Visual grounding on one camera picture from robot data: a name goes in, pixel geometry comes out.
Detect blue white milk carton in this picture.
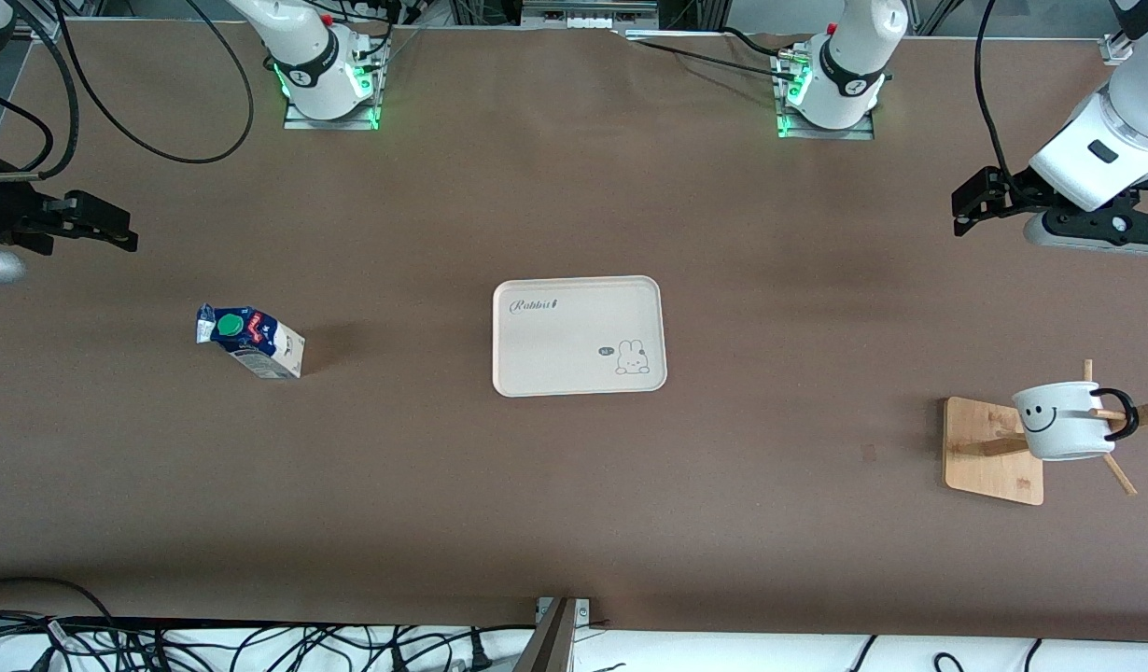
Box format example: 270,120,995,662
196,303,306,381

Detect white smiley mug black handle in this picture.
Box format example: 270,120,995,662
1011,381,1141,462

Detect cream rabbit print tray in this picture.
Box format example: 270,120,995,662
492,275,668,399

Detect wooden mug tree stand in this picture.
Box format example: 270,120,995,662
943,359,1148,507

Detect brown table mat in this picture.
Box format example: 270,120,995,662
0,21,1148,645

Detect aluminium profile bar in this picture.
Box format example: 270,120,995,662
513,597,594,672

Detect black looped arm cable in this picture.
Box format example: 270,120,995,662
56,0,255,165

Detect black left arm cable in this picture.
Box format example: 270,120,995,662
975,0,1032,192

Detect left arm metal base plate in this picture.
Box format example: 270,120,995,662
772,51,875,141

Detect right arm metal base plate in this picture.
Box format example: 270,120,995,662
283,37,381,131

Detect black base cable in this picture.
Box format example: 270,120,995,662
719,26,799,59
630,39,804,80

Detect black arched cable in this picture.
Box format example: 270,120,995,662
0,577,118,636

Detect black long cable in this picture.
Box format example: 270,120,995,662
117,623,538,672

